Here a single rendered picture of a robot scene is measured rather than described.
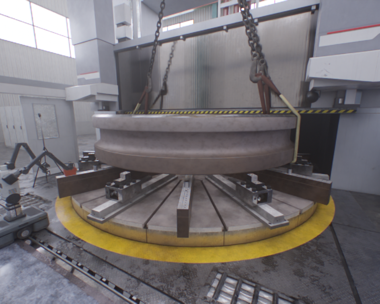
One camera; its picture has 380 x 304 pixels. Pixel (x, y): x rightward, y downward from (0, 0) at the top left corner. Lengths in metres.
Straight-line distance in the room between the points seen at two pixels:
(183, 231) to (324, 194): 2.44
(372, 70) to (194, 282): 3.48
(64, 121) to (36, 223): 4.12
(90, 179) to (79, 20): 5.01
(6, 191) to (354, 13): 5.65
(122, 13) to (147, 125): 5.96
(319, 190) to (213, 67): 4.10
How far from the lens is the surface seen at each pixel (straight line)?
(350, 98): 4.38
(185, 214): 2.30
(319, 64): 3.57
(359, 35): 4.15
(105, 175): 4.16
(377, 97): 4.66
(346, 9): 4.24
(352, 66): 3.61
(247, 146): 3.24
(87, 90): 6.25
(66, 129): 7.25
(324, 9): 4.24
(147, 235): 2.89
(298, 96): 5.40
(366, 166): 5.78
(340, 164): 5.67
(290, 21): 5.79
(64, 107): 7.25
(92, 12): 7.04
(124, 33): 8.13
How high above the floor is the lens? 1.76
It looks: 11 degrees down
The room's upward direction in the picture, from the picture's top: straight up
